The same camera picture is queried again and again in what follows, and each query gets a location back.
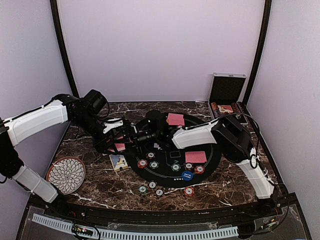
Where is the right black frame post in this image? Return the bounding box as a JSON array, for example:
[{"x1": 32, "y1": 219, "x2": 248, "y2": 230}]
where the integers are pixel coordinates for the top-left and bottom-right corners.
[{"x1": 242, "y1": 0, "x2": 272, "y2": 106}]

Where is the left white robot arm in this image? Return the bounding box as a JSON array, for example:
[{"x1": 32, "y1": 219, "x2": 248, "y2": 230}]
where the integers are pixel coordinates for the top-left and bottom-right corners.
[{"x1": 0, "y1": 90, "x2": 129, "y2": 218}]

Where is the blue small blind button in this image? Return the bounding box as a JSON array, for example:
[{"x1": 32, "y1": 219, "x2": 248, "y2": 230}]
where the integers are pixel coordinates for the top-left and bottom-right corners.
[{"x1": 181, "y1": 170, "x2": 194, "y2": 181}]

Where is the yellow playing card box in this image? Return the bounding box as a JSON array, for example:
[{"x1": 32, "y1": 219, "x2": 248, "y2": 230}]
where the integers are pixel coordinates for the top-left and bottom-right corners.
[{"x1": 109, "y1": 154, "x2": 129, "y2": 172}]

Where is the floral ceramic plate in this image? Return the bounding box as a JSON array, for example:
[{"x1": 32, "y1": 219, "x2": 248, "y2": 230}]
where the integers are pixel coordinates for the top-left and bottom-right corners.
[{"x1": 46, "y1": 156, "x2": 86, "y2": 195}]

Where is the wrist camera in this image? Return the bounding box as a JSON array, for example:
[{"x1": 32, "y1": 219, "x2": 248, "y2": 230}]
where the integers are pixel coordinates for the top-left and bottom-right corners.
[
  {"x1": 136, "y1": 110, "x2": 168, "y2": 133},
  {"x1": 102, "y1": 118, "x2": 123, "y2": 134}
]

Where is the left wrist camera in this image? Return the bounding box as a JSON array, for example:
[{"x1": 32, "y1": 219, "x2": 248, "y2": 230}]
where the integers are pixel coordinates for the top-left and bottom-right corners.
[{"x1": 102, "y1": 118, "x2": 123, "y2": 134}]

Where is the white slotted cable duct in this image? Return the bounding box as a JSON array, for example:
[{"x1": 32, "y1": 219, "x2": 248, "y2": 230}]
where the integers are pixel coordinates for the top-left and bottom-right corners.
[{"x1": 31, "y1": 213, "x2": 239, "y2": 240}]

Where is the three of diamonds card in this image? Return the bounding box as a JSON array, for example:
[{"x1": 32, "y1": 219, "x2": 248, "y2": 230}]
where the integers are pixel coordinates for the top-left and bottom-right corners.
[{"x1": 153, "y1": 143, "x2": 162, "y2": 150}]

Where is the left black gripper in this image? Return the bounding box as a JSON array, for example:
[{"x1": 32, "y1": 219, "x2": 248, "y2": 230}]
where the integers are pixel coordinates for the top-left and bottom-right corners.
[{"x1": 73, "y1": 112, "x2": 119, "y2": 155}]

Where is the left black frame post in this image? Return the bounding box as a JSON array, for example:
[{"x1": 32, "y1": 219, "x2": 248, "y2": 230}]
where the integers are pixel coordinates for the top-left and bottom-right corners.
[{"x1": 49, "y1": 0, "x2": 80, "y2": 97}]

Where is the black frame post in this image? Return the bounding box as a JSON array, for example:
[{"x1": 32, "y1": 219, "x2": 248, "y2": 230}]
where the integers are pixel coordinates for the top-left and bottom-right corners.
[
  {"x1": 242, "y1": 0, "x2": 272, "y2": 106},
  {"x1": 49, "y1": 0, "x2": 80, "y2": 97}
]

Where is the green poker chip stack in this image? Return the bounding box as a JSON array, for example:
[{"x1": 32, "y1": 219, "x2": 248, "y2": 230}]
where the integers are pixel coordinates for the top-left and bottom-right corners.
[{"x1": 138, "y1": 185, "x2": 148, "y2": 195}]

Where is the red playing card deck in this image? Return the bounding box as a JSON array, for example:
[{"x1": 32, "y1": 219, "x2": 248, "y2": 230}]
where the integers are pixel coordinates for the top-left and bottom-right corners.
[{"x1": 114, "y1": 143, "x2": 126, "y2": 152}]

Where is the red poker chip stack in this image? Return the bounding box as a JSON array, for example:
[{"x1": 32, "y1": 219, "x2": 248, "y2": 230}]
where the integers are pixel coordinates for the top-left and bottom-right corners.
[{"x1": 183, "y1": 186, "x2": 195, "y2": 197}]

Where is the round black poker mat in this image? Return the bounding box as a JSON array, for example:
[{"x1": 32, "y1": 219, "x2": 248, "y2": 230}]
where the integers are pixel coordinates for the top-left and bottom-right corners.
[{"x1": 126, "y1": 113, "x2": 222, "y2": 188}]

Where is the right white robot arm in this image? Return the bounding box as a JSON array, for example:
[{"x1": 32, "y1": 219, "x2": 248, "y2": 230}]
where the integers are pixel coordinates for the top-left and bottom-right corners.
[{"x1": 127, "y1": 110, "x2": 275, "y2": 217}]

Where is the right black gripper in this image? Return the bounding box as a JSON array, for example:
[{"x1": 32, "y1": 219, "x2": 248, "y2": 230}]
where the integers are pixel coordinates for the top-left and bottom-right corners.
[{"x1": 112, "y1": 126, "x2": 160, "y2": 158}]

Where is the aluminium poker chip case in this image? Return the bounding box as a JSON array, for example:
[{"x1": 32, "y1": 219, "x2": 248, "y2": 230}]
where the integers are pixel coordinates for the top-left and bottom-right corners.
[{"x1": 208, "y1": 73, "x2": 247, "y2": 119}]

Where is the red card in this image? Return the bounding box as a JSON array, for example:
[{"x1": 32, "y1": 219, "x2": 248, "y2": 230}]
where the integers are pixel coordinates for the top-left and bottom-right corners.
[
  {"x1": 185, "y1": 151, "x2": 207, "y2": 164},
  {"x1": 166, "y1": 113, "x2": 185, "y2": 126}
]

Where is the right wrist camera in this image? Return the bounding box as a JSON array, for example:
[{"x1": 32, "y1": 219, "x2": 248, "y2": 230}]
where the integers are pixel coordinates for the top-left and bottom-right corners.
[{"x1": 136, "y1": 110, "x2": 168, "y2": 133}]

